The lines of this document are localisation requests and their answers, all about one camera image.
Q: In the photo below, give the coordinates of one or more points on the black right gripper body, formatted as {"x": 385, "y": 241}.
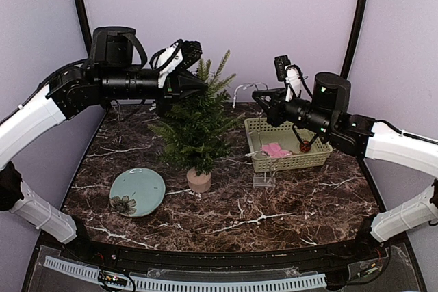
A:
{"x": 278, "y": 117}

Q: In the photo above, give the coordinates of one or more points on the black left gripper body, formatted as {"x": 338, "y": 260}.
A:
{"x": 170, "y": 92}

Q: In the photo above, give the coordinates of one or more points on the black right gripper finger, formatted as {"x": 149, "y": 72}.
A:
{"x": 264, "y": 101}
{"x": 272, "y": 93}

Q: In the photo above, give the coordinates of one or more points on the clear battery box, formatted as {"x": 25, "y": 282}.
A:
{"x": 264, "y": 180}

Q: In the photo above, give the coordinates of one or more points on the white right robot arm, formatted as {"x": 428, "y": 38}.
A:
{"x": 362, "y": 137}

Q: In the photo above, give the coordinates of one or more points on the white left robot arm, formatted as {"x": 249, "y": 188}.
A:
{"x": 117, "y": 68}

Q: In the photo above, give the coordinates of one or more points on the small green christmas tree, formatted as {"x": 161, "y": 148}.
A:
{"x": 194, "y": 130}

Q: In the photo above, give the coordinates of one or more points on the pink tree pot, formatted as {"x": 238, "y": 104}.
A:
{"x": 199, "y": 183}

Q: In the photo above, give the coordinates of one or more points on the green perforated plastic basket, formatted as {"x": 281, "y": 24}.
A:
{"x": 259, "y": 132}

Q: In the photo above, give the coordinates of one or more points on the pink bow ornament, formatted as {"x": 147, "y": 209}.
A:
{"x": 274, "y": 150}

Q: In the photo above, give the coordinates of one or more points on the red ball ornament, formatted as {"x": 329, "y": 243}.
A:
{"x": 305, "y": 146}

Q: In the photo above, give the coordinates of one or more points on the teal flower plate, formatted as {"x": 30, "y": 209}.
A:
{"x": 137, "y": 192}

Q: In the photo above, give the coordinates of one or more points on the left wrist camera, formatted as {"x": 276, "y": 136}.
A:
{"x": 180, "y": 55}

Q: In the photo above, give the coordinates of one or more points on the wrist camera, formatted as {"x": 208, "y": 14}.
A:
{"x": 180, "y": 55}
{"x": 291, "y": 75}

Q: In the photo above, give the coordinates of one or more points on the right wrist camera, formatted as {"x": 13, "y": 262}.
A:
{"x": 291, "y": 75}

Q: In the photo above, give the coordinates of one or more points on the black right corner post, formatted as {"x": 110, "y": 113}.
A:
{"x": 352, "y": 33}

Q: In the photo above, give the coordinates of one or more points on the black corner post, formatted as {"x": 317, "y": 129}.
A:
{"x": 84, "y": 24}
{"x": 352, "y": 33}

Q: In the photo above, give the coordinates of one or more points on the black left corner post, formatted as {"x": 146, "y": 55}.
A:
{"x": 84, "y": 24}

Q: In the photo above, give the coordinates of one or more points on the black front rail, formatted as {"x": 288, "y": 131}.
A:
{"x": 332, "y": 258}

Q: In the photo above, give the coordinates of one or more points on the white slotted cable duct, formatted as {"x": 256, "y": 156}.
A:
{"x": 112, "y": 281}

